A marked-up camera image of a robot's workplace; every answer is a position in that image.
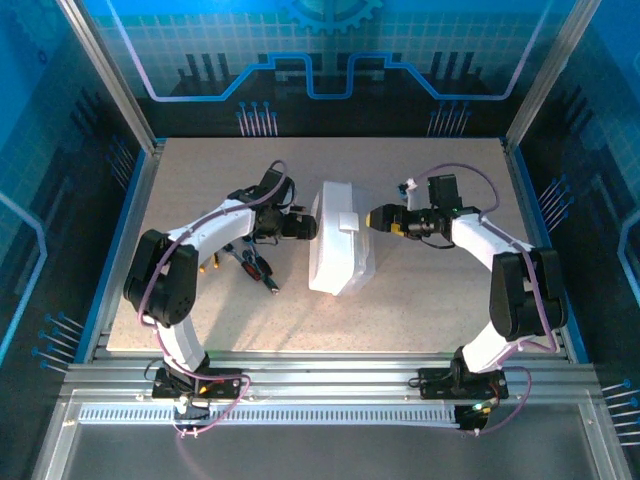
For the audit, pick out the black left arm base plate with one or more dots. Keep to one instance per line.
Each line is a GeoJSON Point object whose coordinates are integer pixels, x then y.
{"type": "Point", "coordinates": [230, 385]}

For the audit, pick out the aluminium frame cross rail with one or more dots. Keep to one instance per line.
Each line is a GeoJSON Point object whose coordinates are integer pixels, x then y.
{"type": "Point", "coordinates": [325, 375]}

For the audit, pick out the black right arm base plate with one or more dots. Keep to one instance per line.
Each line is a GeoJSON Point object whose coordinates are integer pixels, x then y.
{"type": "Point", "coordinates": [435, 385]}

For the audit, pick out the white plastic tool box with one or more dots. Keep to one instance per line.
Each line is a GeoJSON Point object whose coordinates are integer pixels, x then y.
{"type": "Point", "coordinates": [335, 260]}

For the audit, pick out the green black ratchet wrench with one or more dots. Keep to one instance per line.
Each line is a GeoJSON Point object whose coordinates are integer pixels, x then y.
{"type": "Point", "coordinates": [270, 282]}

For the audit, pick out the aluminium frame side rail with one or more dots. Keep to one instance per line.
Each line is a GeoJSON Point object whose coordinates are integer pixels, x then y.
{"type": "Point", "coordinates": [527, 200]}
{"type": "Point", "coordinates": [129, 240]}

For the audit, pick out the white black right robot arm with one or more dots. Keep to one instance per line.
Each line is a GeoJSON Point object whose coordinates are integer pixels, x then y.
{"type": "Point", "coordinates": [525, 295]}

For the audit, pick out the arm base connector module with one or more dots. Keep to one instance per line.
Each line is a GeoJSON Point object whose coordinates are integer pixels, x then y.
{"type": "Point", "coordinates": [192, 407]}
{"type": "Point", "coordinates": [470, 417]}

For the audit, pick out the aluminium frame post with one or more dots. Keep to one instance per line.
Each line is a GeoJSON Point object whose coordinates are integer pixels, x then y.
{"type": "Point", "coordinates": [550, 75]}
{"type": "Point", "coordinates": [118, 85]}

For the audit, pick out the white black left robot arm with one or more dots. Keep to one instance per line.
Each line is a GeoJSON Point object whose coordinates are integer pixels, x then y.
{"type": "Point", "coordinates": [177, 310]}

